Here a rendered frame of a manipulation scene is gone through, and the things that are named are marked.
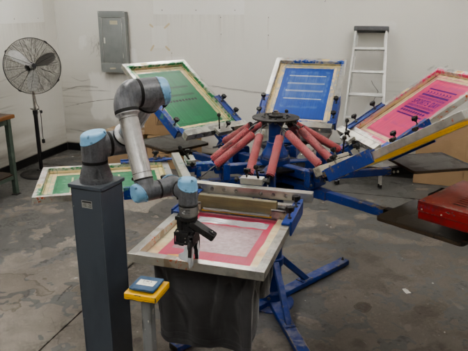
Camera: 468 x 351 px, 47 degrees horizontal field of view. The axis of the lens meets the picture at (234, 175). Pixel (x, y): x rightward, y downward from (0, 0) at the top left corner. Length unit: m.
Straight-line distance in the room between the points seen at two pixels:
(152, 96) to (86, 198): 0.62
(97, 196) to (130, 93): 0.57
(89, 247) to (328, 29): 4.64
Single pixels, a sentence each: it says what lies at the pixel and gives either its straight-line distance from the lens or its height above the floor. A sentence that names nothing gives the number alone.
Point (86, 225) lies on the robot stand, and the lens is 2.58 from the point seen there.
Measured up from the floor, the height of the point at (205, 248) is 0.96.
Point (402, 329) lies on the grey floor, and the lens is 3.75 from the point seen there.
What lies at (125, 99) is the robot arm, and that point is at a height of 1.62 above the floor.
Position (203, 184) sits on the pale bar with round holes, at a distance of 2.96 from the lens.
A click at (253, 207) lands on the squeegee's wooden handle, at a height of 1.02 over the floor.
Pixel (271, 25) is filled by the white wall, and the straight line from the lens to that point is 6.73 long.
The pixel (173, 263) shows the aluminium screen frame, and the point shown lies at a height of 0.97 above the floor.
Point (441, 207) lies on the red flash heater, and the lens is 2.61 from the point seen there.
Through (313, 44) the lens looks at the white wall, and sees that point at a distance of 6.64.
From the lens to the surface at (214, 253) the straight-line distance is 2.34.
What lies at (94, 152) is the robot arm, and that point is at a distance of 2.48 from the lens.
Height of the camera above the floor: 1.96
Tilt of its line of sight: 17 degrees down
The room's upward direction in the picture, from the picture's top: straight up
